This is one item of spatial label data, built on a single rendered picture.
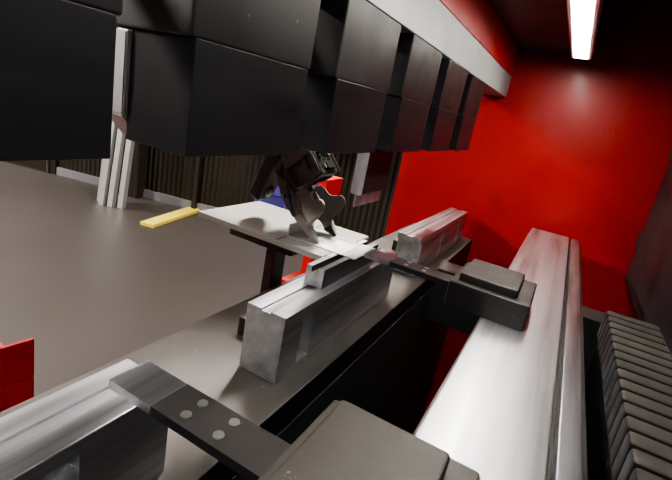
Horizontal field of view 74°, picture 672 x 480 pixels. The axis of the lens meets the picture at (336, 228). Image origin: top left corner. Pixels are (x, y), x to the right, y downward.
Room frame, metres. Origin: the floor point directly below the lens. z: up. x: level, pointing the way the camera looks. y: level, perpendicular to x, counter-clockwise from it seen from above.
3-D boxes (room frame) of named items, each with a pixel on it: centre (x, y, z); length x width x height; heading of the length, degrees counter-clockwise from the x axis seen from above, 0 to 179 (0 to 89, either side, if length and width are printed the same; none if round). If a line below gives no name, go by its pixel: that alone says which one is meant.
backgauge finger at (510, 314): (0.66, -0.18, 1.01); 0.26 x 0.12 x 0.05; 64
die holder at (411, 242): (1.23, -0.28, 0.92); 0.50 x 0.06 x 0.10; 154
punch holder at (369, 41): (0.58, 0.04, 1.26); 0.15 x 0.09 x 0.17; 154
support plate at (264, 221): (0.80, 0.09, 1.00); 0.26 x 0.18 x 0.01; 64
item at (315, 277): (0.70, -0.03, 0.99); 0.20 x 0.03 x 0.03; 154
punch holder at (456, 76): (0.94, -0.14, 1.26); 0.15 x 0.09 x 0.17; 154
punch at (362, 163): (0.73, -0.04, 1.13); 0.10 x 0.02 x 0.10; 154
